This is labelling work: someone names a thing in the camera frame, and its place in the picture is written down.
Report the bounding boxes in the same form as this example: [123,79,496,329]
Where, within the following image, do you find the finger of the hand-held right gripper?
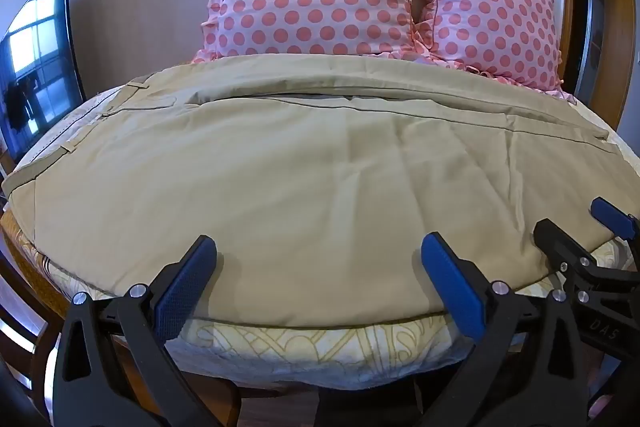
[590,197,640,259]
[533,218,610,294]

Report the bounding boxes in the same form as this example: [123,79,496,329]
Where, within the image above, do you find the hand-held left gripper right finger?
[420,232,592,427]

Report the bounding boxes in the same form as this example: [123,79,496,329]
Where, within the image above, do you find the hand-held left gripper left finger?
[51,235,222,427]

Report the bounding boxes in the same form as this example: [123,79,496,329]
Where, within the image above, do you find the khaki pants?
[1,56,622,334]

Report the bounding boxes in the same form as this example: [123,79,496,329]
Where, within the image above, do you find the person's right hand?
[588,349,622,417]

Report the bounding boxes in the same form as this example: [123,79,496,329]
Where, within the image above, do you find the cream yellow-patterned bed sheet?
[0,93,640,391]

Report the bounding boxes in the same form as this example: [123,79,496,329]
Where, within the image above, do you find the dark wooden chair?
[0,252,53,410]

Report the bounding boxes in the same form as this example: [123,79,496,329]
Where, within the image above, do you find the black flat-screen television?
[0,0,87,164]

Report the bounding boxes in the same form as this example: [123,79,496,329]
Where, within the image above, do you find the wooden bed frame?
[0,209,323,427]

